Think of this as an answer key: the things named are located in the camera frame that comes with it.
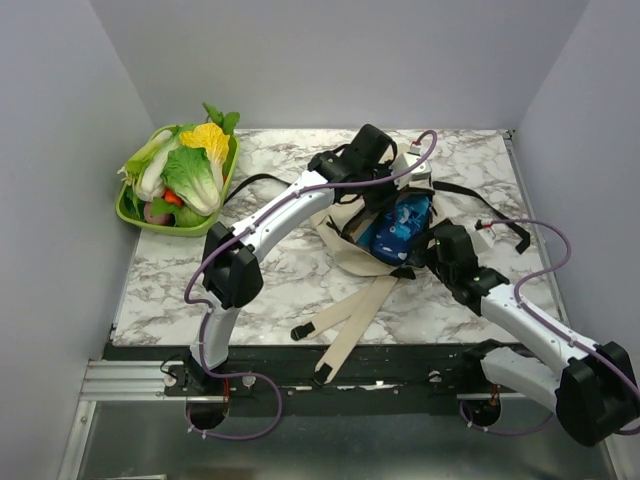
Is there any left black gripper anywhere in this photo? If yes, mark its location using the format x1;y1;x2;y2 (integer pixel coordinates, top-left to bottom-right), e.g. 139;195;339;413
357;161;409;217

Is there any blue pencil case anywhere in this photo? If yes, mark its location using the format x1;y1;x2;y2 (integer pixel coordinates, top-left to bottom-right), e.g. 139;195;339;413
369;194;431;265

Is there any beige canvas student bag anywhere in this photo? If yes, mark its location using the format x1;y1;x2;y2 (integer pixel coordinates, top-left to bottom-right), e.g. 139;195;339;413
222;142;532;386

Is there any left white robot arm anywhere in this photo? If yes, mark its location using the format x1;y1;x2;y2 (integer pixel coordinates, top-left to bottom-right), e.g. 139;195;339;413
184;124;421;395

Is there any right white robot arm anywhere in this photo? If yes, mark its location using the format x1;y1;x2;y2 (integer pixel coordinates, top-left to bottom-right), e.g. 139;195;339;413
417;221;639;447

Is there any yellow toy cabbage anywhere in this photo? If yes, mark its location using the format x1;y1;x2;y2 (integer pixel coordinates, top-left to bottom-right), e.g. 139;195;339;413
179;122;231;178

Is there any green toy lettuce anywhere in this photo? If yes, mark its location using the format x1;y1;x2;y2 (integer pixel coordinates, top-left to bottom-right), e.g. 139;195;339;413
161;146;221;216

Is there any green vegetable basket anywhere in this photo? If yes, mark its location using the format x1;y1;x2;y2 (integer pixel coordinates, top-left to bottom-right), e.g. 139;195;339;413
115;136;239;238

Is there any orange toy carrot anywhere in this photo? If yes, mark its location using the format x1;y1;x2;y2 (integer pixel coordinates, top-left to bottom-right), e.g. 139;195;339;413
163;189;184;207

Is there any white toy bok choy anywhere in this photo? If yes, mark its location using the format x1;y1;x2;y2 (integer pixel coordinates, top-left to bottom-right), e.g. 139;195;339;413
117;125;178;202

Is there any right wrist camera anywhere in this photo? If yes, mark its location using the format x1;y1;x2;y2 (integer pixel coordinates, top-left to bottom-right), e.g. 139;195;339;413
470;228;496;255

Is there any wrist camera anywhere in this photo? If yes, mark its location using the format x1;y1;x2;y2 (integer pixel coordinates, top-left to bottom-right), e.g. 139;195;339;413
392;150;432;189
470;228;496;255

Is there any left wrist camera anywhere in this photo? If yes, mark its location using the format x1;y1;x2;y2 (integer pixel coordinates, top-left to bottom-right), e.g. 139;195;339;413
392;150;432;189

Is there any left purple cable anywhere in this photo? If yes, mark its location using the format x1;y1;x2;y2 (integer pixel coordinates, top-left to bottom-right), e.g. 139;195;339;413
184;129;437;440

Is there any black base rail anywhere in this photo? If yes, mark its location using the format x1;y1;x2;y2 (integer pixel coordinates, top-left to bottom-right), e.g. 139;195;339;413
102;342;556;416

